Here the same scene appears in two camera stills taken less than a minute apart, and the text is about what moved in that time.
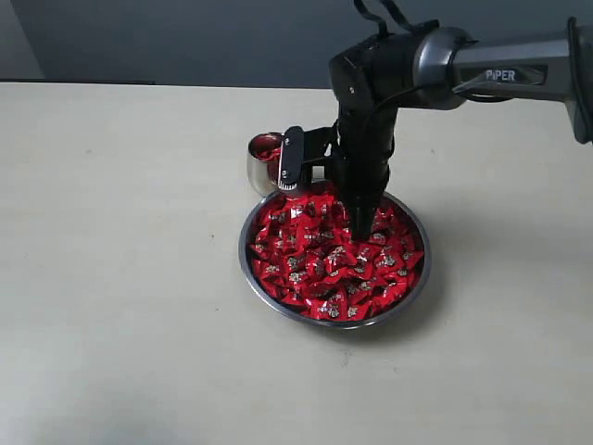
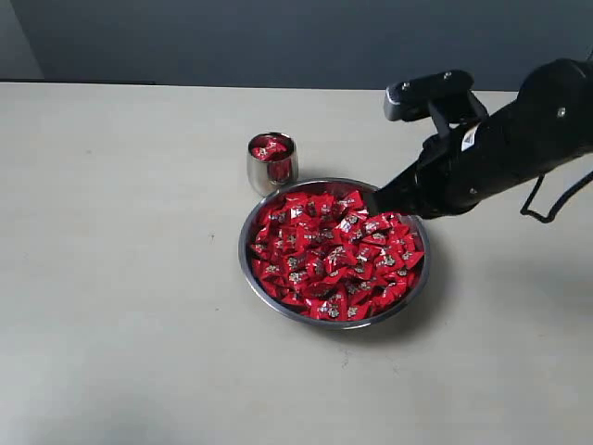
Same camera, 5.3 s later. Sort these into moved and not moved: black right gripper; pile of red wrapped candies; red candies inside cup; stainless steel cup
Moved: black right gripper
Not moved: red candies inside cup; stainless steel cup; pile of red wrapped candies
